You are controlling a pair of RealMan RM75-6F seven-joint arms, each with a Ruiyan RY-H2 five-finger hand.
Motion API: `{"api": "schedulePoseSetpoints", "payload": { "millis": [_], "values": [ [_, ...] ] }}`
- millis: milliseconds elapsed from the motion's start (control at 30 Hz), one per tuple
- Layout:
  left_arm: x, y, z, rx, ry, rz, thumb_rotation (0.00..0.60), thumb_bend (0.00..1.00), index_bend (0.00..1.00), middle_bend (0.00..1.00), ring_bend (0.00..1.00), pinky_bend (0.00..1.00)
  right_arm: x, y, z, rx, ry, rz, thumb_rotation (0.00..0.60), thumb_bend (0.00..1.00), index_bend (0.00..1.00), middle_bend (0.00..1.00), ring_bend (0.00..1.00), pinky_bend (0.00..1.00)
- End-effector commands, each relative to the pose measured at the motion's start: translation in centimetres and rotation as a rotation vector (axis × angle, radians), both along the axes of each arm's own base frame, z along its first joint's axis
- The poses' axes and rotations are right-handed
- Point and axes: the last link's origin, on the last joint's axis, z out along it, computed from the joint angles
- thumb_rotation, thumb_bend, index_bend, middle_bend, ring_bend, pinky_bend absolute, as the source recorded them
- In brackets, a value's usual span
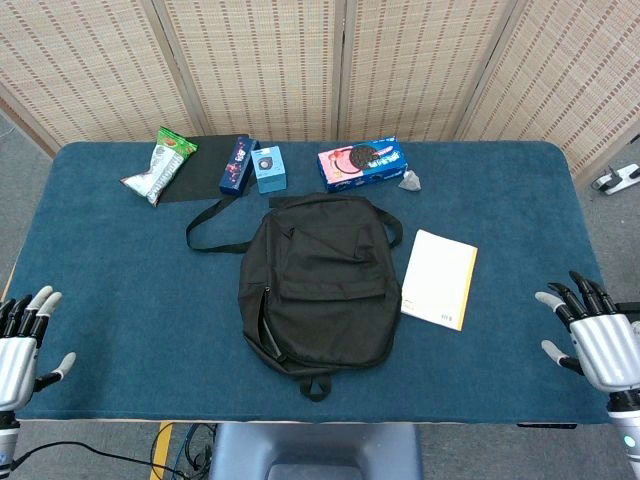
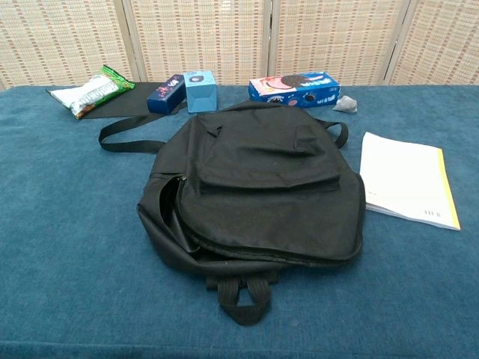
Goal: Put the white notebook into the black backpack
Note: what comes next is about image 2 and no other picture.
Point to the black fabric backpack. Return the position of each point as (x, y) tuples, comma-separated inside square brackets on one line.
[(262, 179)]

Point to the white book with yellow spine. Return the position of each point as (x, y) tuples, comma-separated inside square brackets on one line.
[(404, 175)]

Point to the light blue cube box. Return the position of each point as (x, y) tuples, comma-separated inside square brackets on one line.
[(200, 97)]

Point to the blue Oreo cookie box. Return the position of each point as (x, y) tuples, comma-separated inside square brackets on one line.
[(292, 93)]

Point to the dark blue narrow box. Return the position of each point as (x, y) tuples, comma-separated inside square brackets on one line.
[(164, 98)]

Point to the black cloth mat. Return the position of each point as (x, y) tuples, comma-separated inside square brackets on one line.
[(138, 98)]

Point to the small grey pouch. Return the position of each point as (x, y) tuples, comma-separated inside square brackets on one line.
[(346, 104)]

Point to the woven folding screen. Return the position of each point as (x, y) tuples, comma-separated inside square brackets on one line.
[(202, 37)]

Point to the green and white snack bag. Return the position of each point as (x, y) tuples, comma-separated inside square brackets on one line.
[(93, 93)]

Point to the blue table cover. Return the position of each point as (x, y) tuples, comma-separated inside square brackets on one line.
[(75, 224)]

